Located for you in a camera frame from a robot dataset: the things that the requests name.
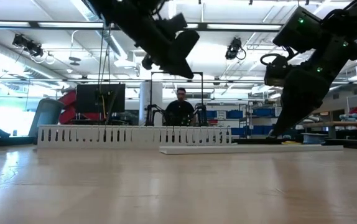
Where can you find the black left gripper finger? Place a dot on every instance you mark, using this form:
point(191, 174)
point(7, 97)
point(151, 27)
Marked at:
point(186, 46)
point(147, 62)

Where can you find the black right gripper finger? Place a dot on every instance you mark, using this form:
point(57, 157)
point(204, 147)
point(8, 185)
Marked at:
point(303, 115)
point(285, 116)

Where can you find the white raceway cover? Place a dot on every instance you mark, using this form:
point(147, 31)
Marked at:
point(243, 149)

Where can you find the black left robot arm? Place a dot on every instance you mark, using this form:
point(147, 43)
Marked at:
point(125, 15)

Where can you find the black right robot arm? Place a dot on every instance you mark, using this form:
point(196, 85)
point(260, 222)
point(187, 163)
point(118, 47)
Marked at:
point(337, 53)

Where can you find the grey foam roll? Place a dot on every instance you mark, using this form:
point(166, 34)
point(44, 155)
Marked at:
point(352, 117)
point(313, 119)

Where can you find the yellow tape roll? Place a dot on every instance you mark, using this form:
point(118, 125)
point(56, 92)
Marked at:
point(290, 142)

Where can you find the blue round tub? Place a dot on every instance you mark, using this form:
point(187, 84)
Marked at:
point(314, 139)

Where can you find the metal shelving rack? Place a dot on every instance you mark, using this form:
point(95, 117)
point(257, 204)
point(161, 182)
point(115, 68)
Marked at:
point(246, 107)

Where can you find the wooden workbench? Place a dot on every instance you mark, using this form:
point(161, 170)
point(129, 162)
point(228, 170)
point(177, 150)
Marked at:
point(352, 124)

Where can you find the person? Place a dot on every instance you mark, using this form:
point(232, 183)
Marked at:
point(180, 110)

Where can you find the black monitor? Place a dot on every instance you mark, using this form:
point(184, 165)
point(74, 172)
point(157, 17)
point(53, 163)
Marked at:
point(88, 99)

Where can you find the red machine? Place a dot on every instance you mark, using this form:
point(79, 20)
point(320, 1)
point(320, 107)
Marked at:
point(69, 105)

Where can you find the office chair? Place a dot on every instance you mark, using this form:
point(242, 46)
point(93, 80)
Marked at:
point(46, 115)

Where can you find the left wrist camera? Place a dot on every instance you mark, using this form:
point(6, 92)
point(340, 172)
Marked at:
point(175, 22)

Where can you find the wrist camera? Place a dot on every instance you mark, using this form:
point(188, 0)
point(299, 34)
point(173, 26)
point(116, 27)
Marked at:
point(276, 71)
point(175, 22)

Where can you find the black gantry frame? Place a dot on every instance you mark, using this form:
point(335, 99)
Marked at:
point(150, 93)

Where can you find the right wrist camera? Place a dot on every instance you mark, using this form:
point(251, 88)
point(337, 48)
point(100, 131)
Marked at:
point(276, 71)

